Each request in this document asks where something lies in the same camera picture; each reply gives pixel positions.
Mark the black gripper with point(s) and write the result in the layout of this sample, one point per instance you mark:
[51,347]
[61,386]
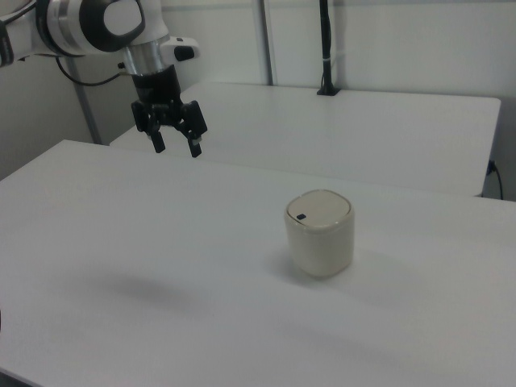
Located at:
[157,98]

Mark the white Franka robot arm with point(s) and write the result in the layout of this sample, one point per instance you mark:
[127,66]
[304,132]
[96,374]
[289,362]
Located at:
[72,28]

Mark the cream trash bin with lid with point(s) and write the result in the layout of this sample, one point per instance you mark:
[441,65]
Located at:
[320,246]

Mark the black pole with white tie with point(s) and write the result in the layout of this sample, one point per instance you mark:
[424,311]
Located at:
[326,48]

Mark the grey aluminium partition post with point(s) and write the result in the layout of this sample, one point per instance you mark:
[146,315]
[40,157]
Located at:
[268,40]
[88,117]

